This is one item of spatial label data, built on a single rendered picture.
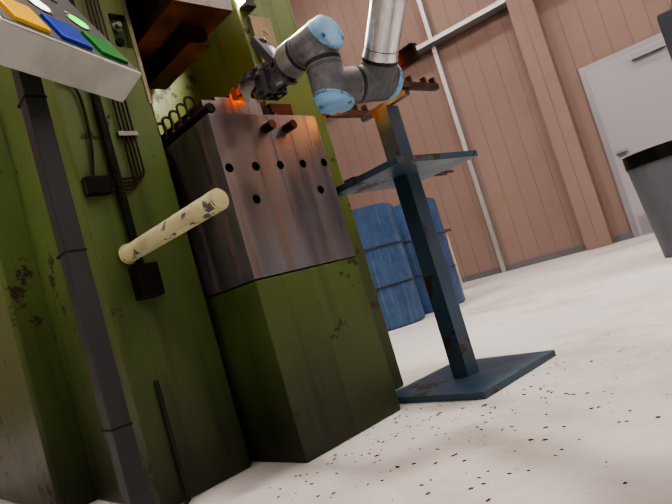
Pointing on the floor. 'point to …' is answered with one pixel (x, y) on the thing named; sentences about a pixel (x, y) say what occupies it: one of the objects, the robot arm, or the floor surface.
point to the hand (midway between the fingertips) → (242, 89)
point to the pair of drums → (399, 262)
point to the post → (82, 290)
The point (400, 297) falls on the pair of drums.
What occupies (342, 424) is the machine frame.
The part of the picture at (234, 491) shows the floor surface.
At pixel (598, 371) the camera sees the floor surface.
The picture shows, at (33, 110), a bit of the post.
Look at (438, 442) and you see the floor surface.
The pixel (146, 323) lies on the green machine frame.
